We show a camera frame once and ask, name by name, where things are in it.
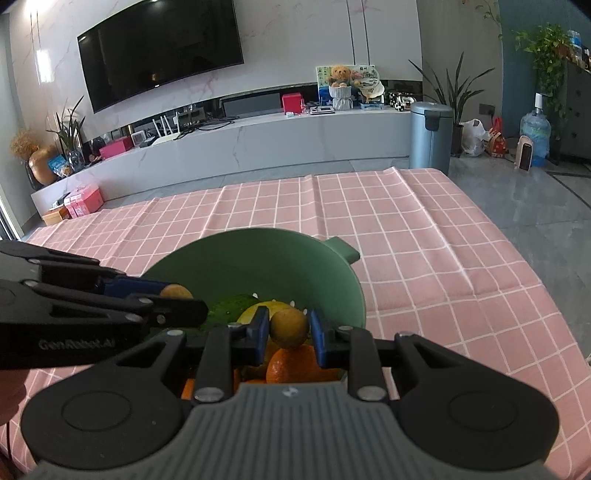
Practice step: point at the small white heater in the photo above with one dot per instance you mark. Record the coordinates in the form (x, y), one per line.
(524, 154)

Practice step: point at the brown teddy bear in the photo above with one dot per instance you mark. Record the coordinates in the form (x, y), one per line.
(340, 74)

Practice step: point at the black wall television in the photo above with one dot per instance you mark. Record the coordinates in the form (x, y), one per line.
(157, 50)

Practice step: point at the green plastic colander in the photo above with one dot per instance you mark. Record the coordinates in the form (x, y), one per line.
(258, 263)

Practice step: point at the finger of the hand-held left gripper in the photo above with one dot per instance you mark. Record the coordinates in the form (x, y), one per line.
(134, 286)
(175, 314)

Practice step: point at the red box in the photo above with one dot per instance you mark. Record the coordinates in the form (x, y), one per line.
(292, 102)

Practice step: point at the black and white figurines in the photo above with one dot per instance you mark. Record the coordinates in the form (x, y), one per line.
(399, 101)

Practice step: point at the small digital scale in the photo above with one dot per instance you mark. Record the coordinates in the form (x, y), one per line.
(322, 110)

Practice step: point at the dark grey speaker panel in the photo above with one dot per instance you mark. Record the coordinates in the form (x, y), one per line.
(251, 104)

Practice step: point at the small black box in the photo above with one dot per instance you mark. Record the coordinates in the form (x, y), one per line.
(148, 142)

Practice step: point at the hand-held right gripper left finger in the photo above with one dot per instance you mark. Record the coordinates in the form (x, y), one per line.
(260, 337)

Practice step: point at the round painted hand fan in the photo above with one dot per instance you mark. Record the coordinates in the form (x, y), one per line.
(369, 83)

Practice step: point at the white wifi router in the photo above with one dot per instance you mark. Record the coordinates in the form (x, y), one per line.
(168, 137)

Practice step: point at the dark grey cabinet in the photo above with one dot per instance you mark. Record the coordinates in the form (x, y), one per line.
(577, 110)

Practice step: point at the yellow lemon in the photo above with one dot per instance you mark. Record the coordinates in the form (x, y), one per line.
(272, 308)

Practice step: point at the green picture card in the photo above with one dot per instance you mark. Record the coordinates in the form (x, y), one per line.
(322, 78)

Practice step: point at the dried golden flowers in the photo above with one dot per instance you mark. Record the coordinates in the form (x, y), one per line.
(23, 143)

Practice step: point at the white plastic bag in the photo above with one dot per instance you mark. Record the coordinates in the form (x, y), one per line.
(473, 138)

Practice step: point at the cluster of small bottles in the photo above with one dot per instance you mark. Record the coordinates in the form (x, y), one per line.
(577, 46)

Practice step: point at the black wall socket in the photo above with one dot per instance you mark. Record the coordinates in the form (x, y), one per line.
(487, 109)

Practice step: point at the red gift bag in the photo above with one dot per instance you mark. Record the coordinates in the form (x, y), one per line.
(497, 145)

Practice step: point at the white marble media console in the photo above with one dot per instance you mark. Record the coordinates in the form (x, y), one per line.
(277, 143)

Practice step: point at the pink checked tablecloth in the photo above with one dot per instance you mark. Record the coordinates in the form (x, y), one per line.
(438, 258)

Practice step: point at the green cucumber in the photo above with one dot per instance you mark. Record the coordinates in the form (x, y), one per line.
(226, 309)

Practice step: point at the pink storage box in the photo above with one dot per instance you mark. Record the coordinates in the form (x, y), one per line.
(85, 199)

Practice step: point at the cardboard box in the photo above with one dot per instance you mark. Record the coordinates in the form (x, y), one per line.
(55, 216)

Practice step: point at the small white clock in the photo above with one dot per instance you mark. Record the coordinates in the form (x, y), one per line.
(137, 140)

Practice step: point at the flat pink box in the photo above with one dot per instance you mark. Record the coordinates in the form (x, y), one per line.
(115, 150)

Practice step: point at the blue snack bag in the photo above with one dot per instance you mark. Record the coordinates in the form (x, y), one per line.
(59, 164)

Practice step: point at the sliding glass door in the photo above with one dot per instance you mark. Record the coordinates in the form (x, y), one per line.
(7, 217)

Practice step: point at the blue-grey pedal trash can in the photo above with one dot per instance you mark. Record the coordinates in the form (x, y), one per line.
(430, 143)

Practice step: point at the small brown round fruit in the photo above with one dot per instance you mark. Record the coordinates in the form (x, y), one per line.
(288, 328)

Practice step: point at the leafy plant in glass vase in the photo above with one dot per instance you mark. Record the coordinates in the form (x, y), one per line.
(69, 129)

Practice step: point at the brown ceramic vase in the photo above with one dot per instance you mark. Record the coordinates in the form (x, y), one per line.
(42, 166)

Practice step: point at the blue water jug with pump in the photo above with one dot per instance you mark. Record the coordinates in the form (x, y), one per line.
(535, 134)

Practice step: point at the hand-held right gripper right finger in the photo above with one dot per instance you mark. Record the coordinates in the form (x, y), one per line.
(317, 339)

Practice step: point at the climbing vine plant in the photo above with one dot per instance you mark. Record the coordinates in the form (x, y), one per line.
(491, 16)

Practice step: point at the small yellow-green fruit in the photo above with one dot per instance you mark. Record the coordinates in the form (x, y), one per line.
(178, 291)

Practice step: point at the potted snake plant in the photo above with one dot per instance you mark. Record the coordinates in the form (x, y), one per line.
(450, 97)

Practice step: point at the person's left hand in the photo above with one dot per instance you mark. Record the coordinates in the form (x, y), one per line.
(9, 392)

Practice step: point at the trailing pothos plant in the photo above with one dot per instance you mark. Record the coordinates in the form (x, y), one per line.
(542, 50)

